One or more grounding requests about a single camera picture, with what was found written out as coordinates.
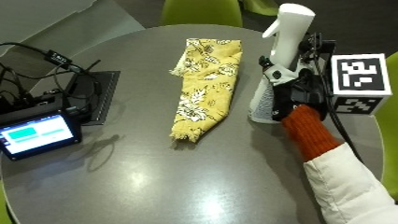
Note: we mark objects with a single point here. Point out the small touchscreen display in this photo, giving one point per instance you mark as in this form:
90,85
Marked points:
37,133

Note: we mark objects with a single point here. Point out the black electronics box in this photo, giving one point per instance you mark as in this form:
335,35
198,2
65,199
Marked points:
28,99

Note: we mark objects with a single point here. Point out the white spray bottle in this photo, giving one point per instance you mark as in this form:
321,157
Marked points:
286,34

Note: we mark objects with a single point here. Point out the white marker cube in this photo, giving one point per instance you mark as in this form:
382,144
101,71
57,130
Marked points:
358,77

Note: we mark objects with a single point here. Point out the black flat heatsink plate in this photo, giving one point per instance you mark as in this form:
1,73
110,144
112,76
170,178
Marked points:
101,96

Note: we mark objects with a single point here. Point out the yellow floral cloth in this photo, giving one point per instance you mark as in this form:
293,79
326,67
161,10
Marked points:
206,87

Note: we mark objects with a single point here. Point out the green chair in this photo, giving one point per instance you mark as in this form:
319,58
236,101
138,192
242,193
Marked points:
389,130
201,11
259,6

